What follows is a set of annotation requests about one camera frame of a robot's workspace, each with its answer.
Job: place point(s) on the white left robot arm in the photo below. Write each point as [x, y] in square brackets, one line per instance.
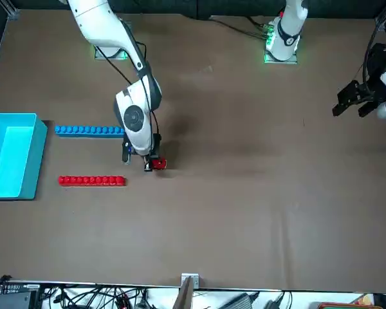
[286, 32]

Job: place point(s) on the grey power adapter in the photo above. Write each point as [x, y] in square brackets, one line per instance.
[241, 302]

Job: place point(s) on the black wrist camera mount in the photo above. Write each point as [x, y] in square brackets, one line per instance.
[126, 153]

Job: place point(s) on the black electronic device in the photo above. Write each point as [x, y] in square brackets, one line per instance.
[16, 297]

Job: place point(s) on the red studded block strip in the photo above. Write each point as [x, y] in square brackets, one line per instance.
[90, 181]

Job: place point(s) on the turquoise plastic bin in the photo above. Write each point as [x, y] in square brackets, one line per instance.
[6, 154]

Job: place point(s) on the red toy car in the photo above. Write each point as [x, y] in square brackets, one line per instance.
[160, 163]

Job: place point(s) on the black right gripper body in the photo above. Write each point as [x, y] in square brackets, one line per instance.
[156, 145]

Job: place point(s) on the black power adapter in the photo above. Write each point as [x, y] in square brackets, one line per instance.
[273, 304]

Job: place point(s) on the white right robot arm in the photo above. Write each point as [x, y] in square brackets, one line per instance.
[99, 29]

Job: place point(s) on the blue studded block strip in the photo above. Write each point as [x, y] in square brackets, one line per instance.
[83, 130]

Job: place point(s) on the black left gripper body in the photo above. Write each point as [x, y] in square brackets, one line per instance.
[377, 64]

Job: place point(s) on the aluminium profile post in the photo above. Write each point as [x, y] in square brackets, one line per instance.
[188, 289]

